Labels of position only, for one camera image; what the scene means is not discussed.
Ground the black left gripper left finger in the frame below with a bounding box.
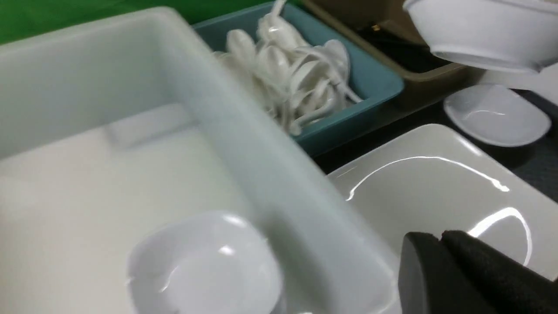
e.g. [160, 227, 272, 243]
[398, 232, 496, 314]

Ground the stack of white bowls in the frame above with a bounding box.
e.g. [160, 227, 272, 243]
[127, 211, 287, 314]

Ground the brown plastic bin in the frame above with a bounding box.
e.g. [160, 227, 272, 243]
[303, 0, 483, 108]

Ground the large white plastic tub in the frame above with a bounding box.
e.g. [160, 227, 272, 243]
[1, 7, 396, 314]

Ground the green cloth backdrop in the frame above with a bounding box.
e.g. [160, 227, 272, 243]
[0, 0, 301, 44]

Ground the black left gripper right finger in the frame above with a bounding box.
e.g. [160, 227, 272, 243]
[441, 230, 558, 314]

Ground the large white square plate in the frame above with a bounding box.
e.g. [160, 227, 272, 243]
[327, 124, 557, 314]

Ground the white bowl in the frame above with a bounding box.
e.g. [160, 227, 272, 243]
[444, 84, 552, 148]
[403, 0, 558, 73]

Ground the teal plastic bin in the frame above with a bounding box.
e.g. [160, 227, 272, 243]
[193, 2, 404, 156]

